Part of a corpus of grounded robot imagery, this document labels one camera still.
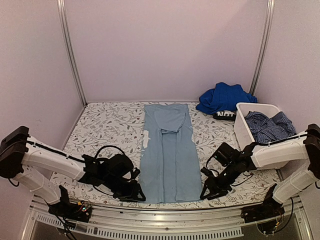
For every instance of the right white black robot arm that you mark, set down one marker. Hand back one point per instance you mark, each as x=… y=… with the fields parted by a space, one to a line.
x=304 y=146

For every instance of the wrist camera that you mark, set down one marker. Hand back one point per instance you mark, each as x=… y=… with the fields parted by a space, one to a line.
x=206 y=172
x=134 y=173

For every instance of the right aluminium frame post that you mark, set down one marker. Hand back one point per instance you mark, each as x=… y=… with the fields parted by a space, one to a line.
x=263 y=45

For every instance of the left aluminium frame post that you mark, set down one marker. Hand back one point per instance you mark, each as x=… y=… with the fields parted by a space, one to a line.
x=69 y=50

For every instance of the light blue shirt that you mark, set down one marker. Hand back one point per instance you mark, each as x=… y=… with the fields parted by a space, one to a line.
x=169 y=163

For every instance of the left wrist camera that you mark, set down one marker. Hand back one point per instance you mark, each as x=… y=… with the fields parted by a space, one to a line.
x=134 y=173

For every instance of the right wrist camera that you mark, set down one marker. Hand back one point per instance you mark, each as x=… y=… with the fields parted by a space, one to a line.
x=206 y=172

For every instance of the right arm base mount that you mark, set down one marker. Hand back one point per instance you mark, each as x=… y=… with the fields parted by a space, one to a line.
x=269 y=208

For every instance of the dark green printed garment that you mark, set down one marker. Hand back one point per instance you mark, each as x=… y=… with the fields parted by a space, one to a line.
x=225 y=115

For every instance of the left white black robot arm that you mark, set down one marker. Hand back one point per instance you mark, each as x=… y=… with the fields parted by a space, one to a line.
x=21 y=155

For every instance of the dark blue checkered garment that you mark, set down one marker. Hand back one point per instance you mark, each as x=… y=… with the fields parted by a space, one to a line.
x=269 y=129

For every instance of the aluminium frame post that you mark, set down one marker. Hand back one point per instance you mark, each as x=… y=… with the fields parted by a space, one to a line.
x=69 y=50
x=263 y=45

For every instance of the floral patterned table mat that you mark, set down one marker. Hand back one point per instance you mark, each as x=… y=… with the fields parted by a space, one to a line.
x=107 y=128

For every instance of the white plastic laundry basket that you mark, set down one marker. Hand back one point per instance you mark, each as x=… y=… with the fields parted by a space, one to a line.
x=241 y=129

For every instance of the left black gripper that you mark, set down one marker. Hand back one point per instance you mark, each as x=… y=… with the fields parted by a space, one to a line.
x=128 y=198

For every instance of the blue pleated skirt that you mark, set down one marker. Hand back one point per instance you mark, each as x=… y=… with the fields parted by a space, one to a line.
x=223 y=97

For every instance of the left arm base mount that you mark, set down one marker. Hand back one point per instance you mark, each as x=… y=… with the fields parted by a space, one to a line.
x=79 y=211

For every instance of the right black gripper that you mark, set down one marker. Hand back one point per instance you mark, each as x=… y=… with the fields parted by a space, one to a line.
x=209 y=182

